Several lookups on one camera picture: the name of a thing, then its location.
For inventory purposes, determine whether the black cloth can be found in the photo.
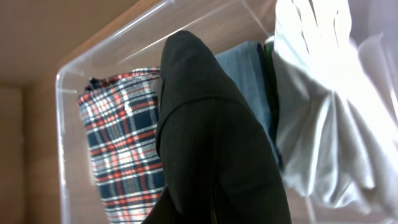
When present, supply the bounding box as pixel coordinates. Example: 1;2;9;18
146;30;291;223

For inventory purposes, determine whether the plaid flannel cloth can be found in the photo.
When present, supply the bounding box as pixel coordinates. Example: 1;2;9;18
78;67;164;223

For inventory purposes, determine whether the white printed cloth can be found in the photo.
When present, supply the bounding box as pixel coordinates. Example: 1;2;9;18
272;0;397;218

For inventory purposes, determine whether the folded blue cloth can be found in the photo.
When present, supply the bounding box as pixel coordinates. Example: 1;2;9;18
215;41;282;167

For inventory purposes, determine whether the clear plastic storage box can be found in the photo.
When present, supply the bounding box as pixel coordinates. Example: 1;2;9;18
56;1;397;223

